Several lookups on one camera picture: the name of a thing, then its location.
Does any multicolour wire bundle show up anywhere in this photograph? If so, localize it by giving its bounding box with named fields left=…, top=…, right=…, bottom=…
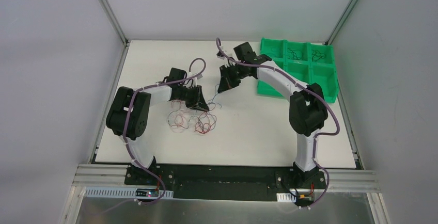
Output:
left=166, top=100, right=218, bottom=135

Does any dark brown wire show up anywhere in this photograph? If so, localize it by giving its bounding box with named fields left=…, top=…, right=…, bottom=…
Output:
left=310, top=49, right=326, bottom=63

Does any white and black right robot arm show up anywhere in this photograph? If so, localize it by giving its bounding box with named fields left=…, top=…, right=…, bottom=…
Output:
left=216, top=39, right=328, bottom=188

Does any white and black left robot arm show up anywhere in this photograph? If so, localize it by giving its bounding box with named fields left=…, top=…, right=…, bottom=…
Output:
left=106, top=68, right=210, bottom=185

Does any green plastic compartment bin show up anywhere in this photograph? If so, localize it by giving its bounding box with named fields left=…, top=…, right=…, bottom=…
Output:
left=260, top=38, right=339, bottom=104

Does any small left controller board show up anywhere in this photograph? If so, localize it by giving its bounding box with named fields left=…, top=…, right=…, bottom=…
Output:
left=135, top=188, right=160, bottom=198

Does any small controller board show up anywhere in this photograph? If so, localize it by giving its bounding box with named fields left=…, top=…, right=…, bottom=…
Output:
left=296, top=195, right=314, bottom=205
left=135, top=188, right=160, bottom=198

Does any small right controller board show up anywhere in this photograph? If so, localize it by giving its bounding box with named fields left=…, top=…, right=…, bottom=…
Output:
left=296, top=195, right=314, bottom=205

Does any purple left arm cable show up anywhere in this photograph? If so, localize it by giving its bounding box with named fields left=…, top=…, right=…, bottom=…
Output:
left=121, top=57, right=207, bottom=206

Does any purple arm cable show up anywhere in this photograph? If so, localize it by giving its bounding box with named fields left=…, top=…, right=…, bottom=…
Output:
left=121, top=57, right=207, bottom=206
left=215, top=38, right=341, bottom=211

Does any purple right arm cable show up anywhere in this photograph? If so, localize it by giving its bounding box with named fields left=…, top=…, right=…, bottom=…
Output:
left=215, top=38, right=341, bottom=211

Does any black robot base mount plate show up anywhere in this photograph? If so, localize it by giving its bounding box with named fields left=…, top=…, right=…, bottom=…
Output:
left=124, top=163, right=328, bottom=202

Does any white slotted cable duct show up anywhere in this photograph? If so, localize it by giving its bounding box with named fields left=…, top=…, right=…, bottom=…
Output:
left=84, top=187, right=174, bottom=200

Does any aluminium frame rail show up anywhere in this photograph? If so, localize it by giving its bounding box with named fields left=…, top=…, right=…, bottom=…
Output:
left=60, top=164, right=391, bottom=223

